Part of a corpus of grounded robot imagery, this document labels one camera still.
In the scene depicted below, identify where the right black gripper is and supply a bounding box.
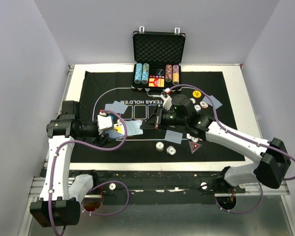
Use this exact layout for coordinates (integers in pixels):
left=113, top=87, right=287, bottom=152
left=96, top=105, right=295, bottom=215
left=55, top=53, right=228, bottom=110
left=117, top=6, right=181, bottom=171
left=141, top=104, right=188, bottom=131

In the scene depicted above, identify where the playing card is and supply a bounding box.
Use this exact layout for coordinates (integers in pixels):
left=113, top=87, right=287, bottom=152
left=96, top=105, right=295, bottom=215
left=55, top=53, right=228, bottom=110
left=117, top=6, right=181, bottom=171
left=164, top=130, right=183, bottom=144

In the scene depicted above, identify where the yellow round blind button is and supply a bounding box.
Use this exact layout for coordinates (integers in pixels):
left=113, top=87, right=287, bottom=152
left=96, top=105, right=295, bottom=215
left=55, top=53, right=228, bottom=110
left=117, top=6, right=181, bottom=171
left=192, top=90, right=202, bottom=98

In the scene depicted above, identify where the triangular dealer button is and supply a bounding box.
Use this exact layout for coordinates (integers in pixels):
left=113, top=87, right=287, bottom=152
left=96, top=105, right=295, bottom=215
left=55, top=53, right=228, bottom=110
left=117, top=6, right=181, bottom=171
left=188, top=141, right=202, bottom=154

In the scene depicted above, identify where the blue white chip stack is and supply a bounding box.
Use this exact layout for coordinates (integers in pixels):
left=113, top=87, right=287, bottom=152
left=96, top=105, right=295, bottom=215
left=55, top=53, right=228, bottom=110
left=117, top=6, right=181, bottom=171
left=166, top=146, right=176, bottom=155

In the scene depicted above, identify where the blue backed card deck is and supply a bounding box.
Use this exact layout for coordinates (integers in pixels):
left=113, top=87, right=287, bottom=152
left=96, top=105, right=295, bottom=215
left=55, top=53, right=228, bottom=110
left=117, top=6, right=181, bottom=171
left=125, top=120, right=136, bottom=137

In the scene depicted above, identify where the grey white chip stack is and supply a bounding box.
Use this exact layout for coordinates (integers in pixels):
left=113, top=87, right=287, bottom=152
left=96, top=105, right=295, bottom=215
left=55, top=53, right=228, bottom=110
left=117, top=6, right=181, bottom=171
left=155, top=142, right=164, bottom=151

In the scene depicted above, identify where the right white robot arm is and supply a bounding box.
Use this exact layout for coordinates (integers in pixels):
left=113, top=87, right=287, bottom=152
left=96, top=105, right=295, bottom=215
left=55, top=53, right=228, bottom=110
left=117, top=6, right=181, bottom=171
left=140, top=95, right=291, bottom=193

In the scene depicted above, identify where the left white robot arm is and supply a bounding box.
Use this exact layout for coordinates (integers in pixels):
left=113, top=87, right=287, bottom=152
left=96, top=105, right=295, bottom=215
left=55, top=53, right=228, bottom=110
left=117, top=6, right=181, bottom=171
left=29, top=101, right=114, bottom=228

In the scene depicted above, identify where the black poker table mat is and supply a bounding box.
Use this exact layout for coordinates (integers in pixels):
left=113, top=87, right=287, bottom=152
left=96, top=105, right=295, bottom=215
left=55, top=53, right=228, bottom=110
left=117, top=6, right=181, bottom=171
left=71, top=72, right=245, bottom=163

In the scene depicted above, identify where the red card deck in case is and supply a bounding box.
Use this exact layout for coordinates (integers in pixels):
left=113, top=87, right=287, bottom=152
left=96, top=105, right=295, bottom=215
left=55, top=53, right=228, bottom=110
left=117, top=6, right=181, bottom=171
left=148, top=75, right=165, bottom=88

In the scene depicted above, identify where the orange chip row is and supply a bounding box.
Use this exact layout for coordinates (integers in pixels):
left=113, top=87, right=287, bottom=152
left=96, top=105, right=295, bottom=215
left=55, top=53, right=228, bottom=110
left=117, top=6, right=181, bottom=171
left=172, top=65, right=180, bottom=86

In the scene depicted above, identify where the red purple chip row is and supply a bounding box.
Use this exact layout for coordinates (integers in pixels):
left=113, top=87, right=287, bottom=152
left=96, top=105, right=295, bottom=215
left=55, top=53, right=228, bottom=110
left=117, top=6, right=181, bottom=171
left=165, top=64, right=173, bottom=83

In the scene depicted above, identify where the teal grey chip row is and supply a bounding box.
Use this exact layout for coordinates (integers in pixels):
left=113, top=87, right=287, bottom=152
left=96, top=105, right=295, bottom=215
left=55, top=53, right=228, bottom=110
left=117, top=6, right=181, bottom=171
left=141, top=63, right=149, bottom=84

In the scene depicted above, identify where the light blue chip row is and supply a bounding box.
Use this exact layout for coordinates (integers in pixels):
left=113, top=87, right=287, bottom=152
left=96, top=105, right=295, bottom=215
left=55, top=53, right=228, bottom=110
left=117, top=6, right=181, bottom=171
left=134, top=63, right=143, bottom=84

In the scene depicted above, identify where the black aluminium chip case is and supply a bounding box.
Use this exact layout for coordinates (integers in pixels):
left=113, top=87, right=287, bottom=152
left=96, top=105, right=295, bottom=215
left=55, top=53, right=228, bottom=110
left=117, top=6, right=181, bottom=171
left=131, top=26, right=186, bottom=92

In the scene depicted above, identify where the white table board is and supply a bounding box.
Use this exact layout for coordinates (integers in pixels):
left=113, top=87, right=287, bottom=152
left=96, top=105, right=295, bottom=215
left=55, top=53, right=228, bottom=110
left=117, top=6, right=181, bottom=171
left=64, top=63, right=262, bottom=172

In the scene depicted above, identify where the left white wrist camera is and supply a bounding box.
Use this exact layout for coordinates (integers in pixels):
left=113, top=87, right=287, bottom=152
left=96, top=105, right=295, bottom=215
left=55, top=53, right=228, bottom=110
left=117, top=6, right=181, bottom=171
left=97, top=115, right=114, bottom=132

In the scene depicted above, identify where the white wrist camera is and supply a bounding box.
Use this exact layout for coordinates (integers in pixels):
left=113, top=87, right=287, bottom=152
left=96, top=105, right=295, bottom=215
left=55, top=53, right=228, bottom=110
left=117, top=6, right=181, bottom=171
left=97, top=115, right=114, bottom=132
left=160, top=88, right=172, bottom=111

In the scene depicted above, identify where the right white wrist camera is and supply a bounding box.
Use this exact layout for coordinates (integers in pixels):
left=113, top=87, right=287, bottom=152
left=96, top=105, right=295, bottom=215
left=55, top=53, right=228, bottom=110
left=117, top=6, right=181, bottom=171
left=160, top=88, right=172, bottom=111

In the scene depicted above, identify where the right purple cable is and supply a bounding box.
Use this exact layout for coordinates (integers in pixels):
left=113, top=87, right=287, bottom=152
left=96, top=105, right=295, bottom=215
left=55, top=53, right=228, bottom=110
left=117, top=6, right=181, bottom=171
left=166, top=85, right=295, bottom=214

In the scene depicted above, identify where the aluminium mounting rail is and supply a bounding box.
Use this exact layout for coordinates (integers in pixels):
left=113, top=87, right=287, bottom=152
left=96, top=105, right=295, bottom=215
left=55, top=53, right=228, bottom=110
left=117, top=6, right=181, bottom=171
left=28, top=174, right=291, bottom=199

